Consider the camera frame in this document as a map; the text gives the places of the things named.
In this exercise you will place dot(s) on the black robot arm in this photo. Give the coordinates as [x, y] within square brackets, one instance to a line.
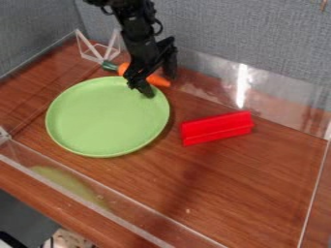
[140, 27]

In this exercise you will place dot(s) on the orange toy carrot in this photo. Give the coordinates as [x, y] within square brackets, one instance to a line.
[152, 79]

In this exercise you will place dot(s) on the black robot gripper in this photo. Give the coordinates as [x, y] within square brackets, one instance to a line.
[150, 54]

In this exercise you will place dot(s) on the clear acrylic enclosure wall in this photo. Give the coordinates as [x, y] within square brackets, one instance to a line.
[249, 192]

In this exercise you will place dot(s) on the red plastic block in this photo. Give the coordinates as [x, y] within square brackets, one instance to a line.
[217, 127]

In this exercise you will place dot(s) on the green round plate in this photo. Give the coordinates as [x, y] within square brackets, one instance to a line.
[100, 119]

